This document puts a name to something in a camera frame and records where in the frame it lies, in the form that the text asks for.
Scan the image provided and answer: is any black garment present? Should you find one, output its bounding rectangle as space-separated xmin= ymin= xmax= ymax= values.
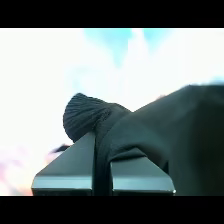
xmin=62 ymin=83 xmax=224 ymax=197

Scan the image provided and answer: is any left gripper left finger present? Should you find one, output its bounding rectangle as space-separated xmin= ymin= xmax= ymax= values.
xmin=31 ymin=131 xmax=97 ymax=197

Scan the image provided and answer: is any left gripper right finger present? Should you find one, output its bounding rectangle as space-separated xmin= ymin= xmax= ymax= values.
xmin=109 ymin=156 xmax=177 ymax=197

